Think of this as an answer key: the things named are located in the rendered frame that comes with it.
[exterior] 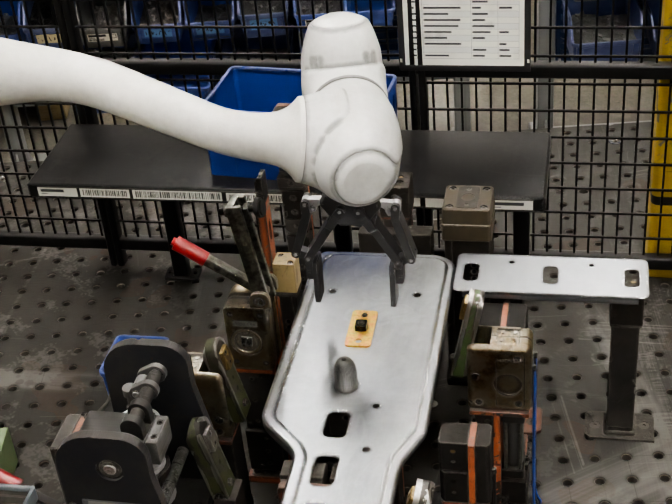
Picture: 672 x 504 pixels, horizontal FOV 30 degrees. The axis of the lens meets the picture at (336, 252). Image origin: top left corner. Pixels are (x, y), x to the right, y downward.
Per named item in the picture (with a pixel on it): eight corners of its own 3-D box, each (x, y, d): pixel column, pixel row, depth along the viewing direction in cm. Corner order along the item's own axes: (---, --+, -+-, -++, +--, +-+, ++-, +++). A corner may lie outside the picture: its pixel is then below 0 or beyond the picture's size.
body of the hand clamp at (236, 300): (290, 485, 200) (266, 309, 180) (249, 482, 201) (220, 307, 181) (298, 459, 204) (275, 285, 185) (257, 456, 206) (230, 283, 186)
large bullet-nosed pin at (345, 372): (356, 402, 172) (353, 365, 168) (334, 401, 172) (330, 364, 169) (360, 387, 174) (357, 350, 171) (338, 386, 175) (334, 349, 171)
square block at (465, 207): (493, 387, 215) (491, 211, 195) (447, 385, 217) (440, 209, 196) (497, 358, 221) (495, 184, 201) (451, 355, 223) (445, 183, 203)
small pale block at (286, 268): (316, 446, 207) (294, 265, 186) (295, 445, 207) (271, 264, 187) (320, 432, 209) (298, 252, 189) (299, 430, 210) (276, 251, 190)
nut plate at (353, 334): (370, 348, 179) (369, 341, 178) (344, 346, 180) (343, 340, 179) (378, 312, 186) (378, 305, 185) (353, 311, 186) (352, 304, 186)
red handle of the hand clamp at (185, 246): (268, 297, 180) (171, 243, 177) (261, 306, 181) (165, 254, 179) (275, 279, 183) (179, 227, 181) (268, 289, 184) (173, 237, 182)
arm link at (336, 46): (301, 112, 168) (309, 161, 157) (291, 4, 159) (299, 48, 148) (381, 103, 169) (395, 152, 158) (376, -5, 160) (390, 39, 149)
